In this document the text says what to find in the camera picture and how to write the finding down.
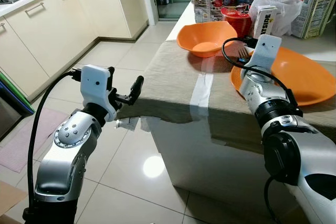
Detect small white Oatside carton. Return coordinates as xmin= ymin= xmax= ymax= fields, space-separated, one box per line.
xmin=252 ymin=5 xmax=279 ymax=40

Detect beige table cloth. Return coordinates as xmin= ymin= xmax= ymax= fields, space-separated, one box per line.
xmin=117 ymin=40 xmax=336 ymax=154

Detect orange plastic bowl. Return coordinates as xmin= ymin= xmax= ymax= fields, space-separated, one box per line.
xmin=176 ymin=21 xmax=238 ymax=58

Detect printed snack box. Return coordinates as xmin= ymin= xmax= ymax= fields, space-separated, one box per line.
xmin=193 ymin=0 xmax=237 ymax=24

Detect orange plastic plate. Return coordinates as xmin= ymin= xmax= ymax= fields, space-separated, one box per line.
xmin=230 ymin=47 xmax=336 ymax=107

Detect clear tape strip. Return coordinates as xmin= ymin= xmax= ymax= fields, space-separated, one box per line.
xmin=189 ymin=71 xmax=216 ymax=122

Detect cream kitchen cabinets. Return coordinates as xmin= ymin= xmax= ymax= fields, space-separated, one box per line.
xmin=0 ymin=0 xmax=149 ymax=99

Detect white kitchen island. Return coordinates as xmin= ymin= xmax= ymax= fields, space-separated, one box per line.
xmin=139 ymin=0 xmax=336 ymax=219

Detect dark bag with green stripe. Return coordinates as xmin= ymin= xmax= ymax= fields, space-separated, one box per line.
xmin=0 ymin=69 xmax=35 ymax=115

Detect pink floor mat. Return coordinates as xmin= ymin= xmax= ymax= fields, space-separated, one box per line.
xmin=0 ymin=109 xmax=69 ymax=173

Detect brown cardboard box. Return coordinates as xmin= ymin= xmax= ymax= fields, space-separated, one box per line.
xmin=0 ymin=182 xmax=28 ymax=224

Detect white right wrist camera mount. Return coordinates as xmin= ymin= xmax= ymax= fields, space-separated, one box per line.
xmin=251 ymin=34 xmax=282 ymax=78

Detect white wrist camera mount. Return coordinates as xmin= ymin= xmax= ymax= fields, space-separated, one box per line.
xmin=80 ymin=65 xmax=119 ymax=122
xmin=251 ymin=34 xmax=282 ymax=78

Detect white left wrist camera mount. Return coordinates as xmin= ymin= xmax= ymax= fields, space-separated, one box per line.
xmin=80 ymin=65 xmax=119 ymax=122

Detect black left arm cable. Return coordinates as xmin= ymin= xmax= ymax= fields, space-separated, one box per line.
xmin=26 ymin=69 xmax=85 ymax=214

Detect metal cabinet handle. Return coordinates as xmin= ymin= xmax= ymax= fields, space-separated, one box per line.
xmin=24 ymin=3 xmax=45 ymax=15

